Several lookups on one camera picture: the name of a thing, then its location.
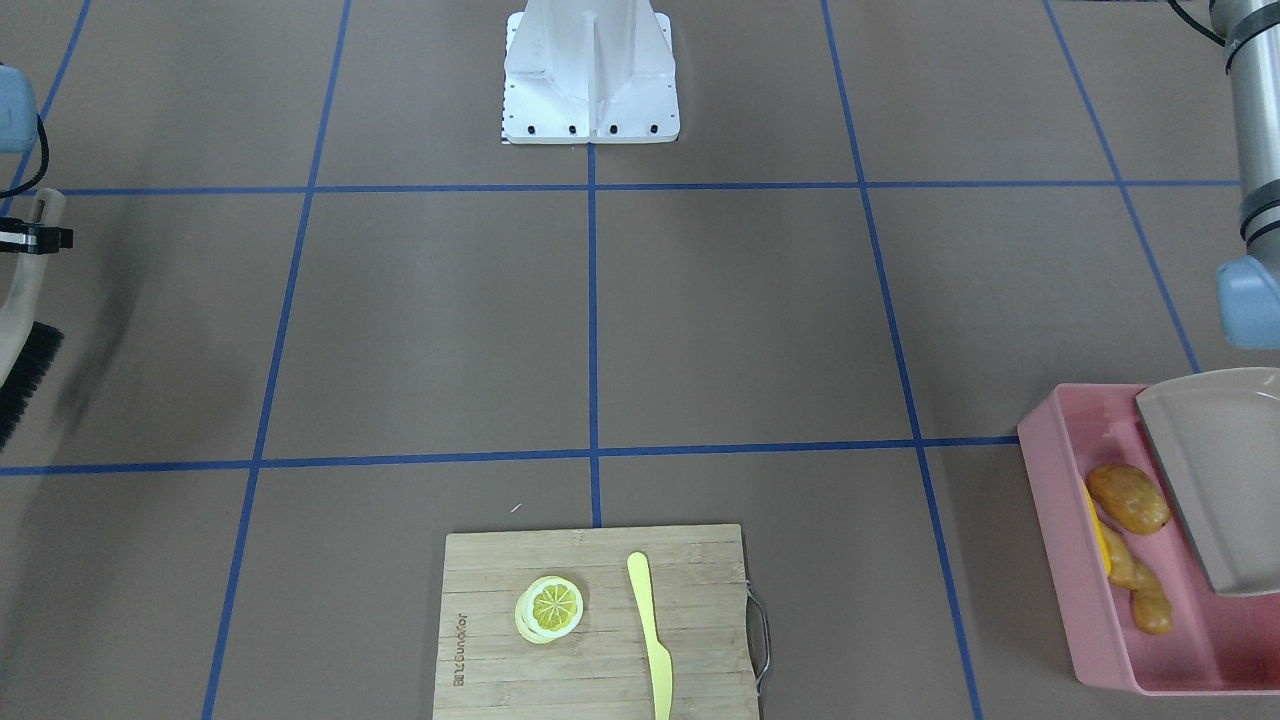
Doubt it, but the wooden cutting board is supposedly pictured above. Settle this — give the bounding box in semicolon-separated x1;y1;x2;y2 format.
431;524;760;719

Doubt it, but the yellow lemon slice toy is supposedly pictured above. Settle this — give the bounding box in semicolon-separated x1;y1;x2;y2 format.
513;575;586;644

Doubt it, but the beige hand brush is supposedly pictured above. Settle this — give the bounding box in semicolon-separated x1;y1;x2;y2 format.
1;188;67;446

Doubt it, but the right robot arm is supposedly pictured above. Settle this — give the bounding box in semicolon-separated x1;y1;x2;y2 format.
1;64;74;256

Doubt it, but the yellow plastic knife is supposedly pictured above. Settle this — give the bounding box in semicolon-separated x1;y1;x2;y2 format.
627;551;675;719

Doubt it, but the yellow corn toy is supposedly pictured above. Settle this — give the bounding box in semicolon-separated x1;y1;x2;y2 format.
1082;487;1114;577

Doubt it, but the beige plastic dustpan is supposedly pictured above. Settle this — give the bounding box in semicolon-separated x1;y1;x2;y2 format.
1135;366;1279;597

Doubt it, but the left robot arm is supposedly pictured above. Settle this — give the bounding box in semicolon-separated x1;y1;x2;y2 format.
1210;1;1279;350

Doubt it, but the pink plastic bin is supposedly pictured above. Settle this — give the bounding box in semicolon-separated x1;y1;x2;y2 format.
1018;383;1279;696

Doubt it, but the orange ginger toy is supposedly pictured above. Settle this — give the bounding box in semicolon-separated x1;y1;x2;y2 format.
1098;525;1172;635

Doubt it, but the brown potato toy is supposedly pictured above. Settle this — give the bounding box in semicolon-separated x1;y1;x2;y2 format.
1085;464;1172;536

